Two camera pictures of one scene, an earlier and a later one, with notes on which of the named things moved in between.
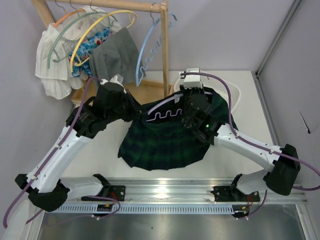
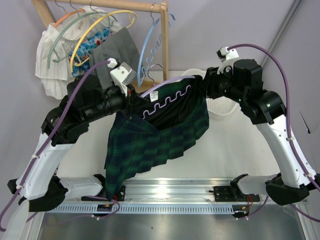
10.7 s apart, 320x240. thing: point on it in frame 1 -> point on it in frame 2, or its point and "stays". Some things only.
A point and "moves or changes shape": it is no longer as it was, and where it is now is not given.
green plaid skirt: (159, 139) moves or changes shape
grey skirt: (117, 55) stays
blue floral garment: (81, 57) stays
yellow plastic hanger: (87, 27) stays
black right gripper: (189, 120) -> (208, 83)
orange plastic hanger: (66, 14) stays
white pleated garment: (53, 66) stays
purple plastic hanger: (176, 98) -> (164, 99)
